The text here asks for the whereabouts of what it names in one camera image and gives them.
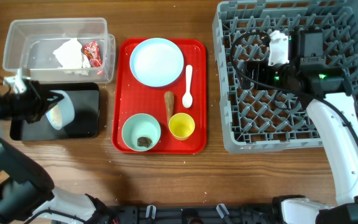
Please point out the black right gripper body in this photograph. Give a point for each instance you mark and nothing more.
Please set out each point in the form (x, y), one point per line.
(275, 75)

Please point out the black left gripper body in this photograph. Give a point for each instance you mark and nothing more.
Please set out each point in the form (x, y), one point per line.
(29, 103)

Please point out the white rice pile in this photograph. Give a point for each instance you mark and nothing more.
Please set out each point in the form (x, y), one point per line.
(56, 116)

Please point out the light blue bowl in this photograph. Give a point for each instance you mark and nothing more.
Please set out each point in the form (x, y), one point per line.
(67, 109)

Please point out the white plastic spoon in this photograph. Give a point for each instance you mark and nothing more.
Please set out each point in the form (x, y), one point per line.
(187, 99)

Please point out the mint green bowl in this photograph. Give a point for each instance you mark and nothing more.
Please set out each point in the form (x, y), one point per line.
(139, 125)

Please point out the dark food scrap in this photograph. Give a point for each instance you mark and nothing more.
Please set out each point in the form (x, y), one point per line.
(144, 142)

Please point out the yellow plastic cup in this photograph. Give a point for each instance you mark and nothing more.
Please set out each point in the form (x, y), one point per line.
(181, 126)

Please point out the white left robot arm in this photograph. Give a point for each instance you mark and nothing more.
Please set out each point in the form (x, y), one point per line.
(27, 191)

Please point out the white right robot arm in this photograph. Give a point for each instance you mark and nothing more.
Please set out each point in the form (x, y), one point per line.
(296, 64)

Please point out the black waste tray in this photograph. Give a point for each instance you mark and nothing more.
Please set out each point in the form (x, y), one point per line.
(85, 98)

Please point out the grey dishwasher rack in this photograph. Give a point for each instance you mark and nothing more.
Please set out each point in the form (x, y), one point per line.
(266, 120)

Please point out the white crumpled tissue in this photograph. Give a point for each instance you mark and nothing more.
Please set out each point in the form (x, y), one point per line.
(70, 56)

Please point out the clear plastic bin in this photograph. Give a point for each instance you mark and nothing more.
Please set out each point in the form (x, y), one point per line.
(30, 44)

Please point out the red snack wrapper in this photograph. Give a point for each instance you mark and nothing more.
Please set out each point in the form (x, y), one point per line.
(91, 50)

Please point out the red plastic tray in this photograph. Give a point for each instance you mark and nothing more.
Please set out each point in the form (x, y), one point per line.
(132, 97)

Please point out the brown carrot-like vegetable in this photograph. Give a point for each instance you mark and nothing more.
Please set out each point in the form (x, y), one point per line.
(169, 104)

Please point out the light blue plate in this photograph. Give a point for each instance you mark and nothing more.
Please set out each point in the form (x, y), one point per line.
(156, 62)

